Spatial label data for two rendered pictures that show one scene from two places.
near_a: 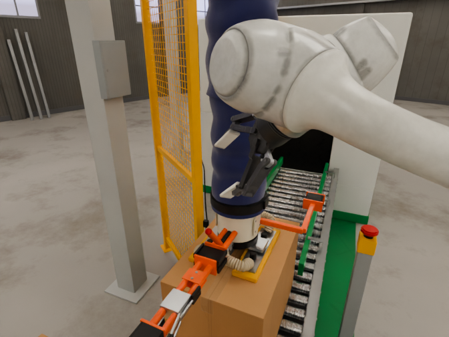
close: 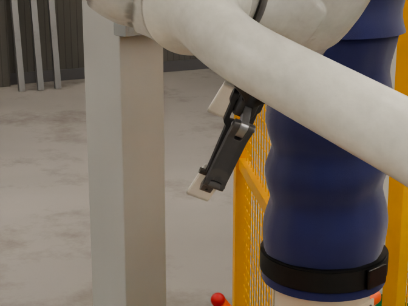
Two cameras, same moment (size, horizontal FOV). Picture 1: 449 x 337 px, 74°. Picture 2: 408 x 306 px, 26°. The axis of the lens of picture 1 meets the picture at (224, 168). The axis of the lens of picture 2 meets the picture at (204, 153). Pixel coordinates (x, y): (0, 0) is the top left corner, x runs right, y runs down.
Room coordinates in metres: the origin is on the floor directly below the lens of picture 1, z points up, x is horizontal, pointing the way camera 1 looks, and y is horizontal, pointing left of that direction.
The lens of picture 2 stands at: (-0.39, -0.42, 1.79)
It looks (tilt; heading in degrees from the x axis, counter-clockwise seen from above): 15 degrees down; 22
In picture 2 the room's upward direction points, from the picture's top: straight up
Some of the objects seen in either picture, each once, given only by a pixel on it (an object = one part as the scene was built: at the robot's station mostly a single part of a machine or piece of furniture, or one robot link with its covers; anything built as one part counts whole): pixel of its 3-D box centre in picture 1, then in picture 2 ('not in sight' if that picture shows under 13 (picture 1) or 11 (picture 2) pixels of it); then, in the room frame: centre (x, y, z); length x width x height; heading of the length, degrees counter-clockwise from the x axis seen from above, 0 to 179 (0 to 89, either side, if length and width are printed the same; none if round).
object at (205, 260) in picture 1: (210, 257); not in sight; (0.82, 0.05, 1.08); 0.10 x 0.08 x 0.06; 65
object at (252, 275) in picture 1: (258, 247); not in sight; (1.01, -0.14, 0.97); 0.34 x 0.10 x 0.05; 155
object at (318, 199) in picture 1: (313, 201); not in sight; (1.21, -0.42, 1.08); 0.09 x 0.08 x 0.05; 65
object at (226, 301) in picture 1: (238, 283); not in sight; (1.04, -0.07, 0.75); 0.60 x 0.40 x 0.40; 156
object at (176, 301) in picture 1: (176, 305); not in sight; (0.62, 0.14, 1.07); 0.07 x 0.07 x 0.04; 65
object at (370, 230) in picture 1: (369, 232); not in sight; (1.05, -0.62, 1.02); 0.07 x 0.07 x 0.04
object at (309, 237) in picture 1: (322, 203); not in sight; (2.02, -0.77, 0.60); 1.60 x 0.11 x 0.09; 157
